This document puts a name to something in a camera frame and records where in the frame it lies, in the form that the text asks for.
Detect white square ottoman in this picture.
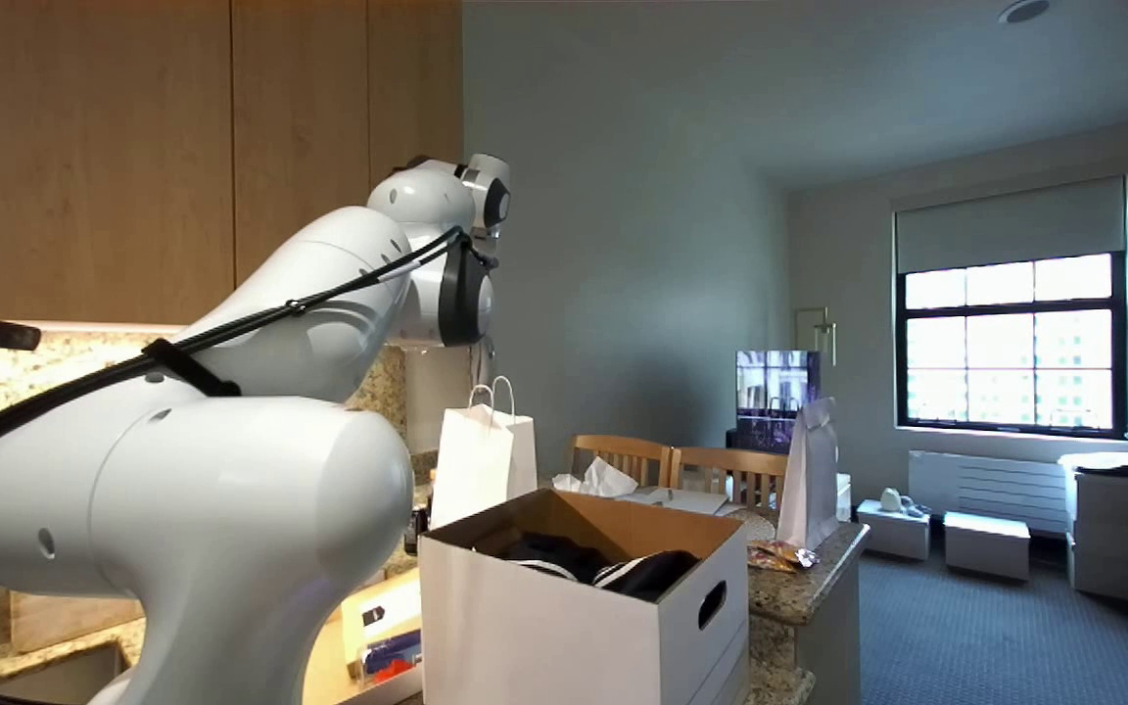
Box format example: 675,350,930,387
939,511,1033,588
853,486,938,565

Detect white low cabinet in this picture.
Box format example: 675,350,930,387
1057,452,1128,602

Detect wooden wall cabinet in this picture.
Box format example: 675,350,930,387
0,0,470,342

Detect grey roller blind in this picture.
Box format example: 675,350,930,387
892,176,1128,276

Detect white wall radiator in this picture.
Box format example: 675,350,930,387
906,447,1072,535

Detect round ceiling fixture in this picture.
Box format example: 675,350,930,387
994,0,1054,28

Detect white paper bag with handles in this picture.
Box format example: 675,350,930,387
429,371,543,531

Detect white cardboard box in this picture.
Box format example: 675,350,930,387
416,486,752,705

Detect orange snack wrapper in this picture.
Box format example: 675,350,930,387
747,535,824,576

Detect wooden chair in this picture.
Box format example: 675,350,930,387
666,443,790,520
570,432,675,494

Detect crumpled white tissue paper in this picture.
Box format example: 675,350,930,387
549,454,644,503

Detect black framed window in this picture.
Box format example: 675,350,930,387
892,251,1128,440

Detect tall white paper bag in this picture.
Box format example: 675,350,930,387
776,397,848,552

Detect black clothing with white stripes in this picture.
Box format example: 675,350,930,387
478,524,707,607

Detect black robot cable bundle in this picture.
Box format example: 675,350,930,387
0,222,473,705

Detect cardboard mailer with white label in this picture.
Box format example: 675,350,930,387
340,576,429,645

